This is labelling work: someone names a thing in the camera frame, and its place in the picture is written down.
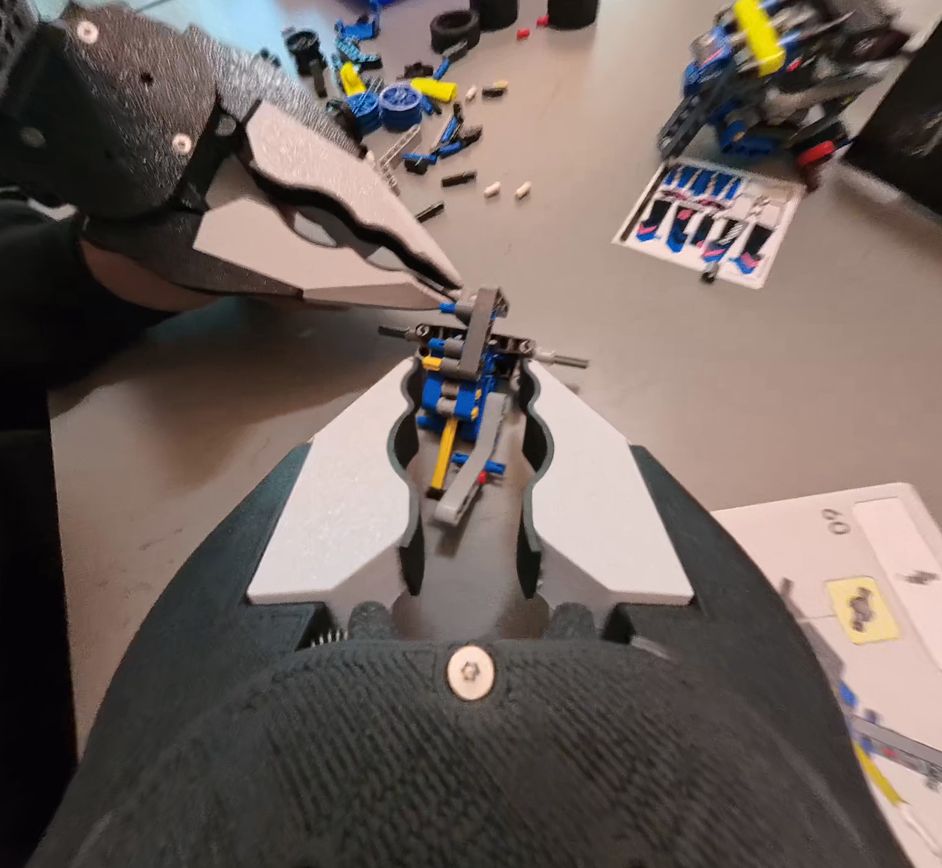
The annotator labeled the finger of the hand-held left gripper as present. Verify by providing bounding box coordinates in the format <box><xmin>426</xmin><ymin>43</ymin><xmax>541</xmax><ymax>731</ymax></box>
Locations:
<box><xmin>245</xmin><ymin>101</ymin><xmax>466</xmax><ymax>293</ymax></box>
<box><xmin>191</xmin><ymin>180</ymin><xmax>453</xmax><ymax>311</ymax></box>

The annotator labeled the partly built lego buggy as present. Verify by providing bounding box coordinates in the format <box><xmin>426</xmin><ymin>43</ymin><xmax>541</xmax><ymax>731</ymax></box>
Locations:
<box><xmin>657</xmin><ymin>0</ymin><xmax>914</xmax><ymax>185</ymax></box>

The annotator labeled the blue grey lego sub-assembly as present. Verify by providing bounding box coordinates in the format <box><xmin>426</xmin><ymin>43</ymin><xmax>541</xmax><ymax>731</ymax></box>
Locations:
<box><xmin>379</xmin><ymin>285</ymin><xmax>590</xmax><ymax>527</ymax></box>

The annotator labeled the lego sticker sheet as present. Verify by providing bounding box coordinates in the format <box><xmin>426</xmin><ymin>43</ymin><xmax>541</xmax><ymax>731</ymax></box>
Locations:
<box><xmin>611</xmin><ymin>158</ymin><xmax>807</xmax><ymax>289</ymax></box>

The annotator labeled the pile of loose lego pieces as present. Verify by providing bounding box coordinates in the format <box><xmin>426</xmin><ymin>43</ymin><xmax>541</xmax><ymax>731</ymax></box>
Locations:
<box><xmin>254</xmin><ymin>0</ymin><xmax>534</xmax><ymax>222</ymax></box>

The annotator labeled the person's left hand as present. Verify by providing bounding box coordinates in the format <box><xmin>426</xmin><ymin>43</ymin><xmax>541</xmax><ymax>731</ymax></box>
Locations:
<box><xmin>81</xmin><ymin>243</ymin><xmax>223</xmax><ymax>315</ymax></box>

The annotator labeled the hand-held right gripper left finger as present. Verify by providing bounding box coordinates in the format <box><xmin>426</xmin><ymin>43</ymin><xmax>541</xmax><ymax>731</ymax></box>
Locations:
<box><xmin>245</xmin><ymin>357</ymin><xmax>428</xmax><ymax>608</ymax></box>

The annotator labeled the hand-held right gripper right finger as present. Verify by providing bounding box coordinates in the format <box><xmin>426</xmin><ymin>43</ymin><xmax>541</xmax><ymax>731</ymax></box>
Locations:
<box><xmin>517</xmin><ymin>359</ymin><xmax>696</xmax><ymax>615</ymax></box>

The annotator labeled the lego instruction booklet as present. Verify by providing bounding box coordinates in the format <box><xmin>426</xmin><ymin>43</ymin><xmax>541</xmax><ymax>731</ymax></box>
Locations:
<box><xmin>710</xmin><ymin>482</ymin><xmax>942</xmax><ymax>868</ymax></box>

